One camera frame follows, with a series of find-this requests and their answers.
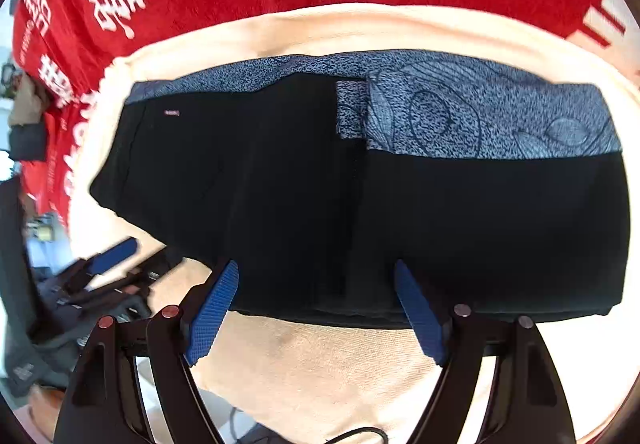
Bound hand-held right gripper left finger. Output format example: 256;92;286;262
52;260;240;444

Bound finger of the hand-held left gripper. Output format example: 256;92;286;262
65;236;139;287
107;246;184;292

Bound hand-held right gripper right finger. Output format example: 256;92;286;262
394;260;578;444

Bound black pants with blue stripes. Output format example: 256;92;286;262
89;50;632;329

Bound person's dark clothing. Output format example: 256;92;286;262
0;176;38;340

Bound peach towel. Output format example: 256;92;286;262
67;2;640;444

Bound person in background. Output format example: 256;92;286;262
7;74;51;162

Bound black cable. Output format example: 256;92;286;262
320;426;391;444

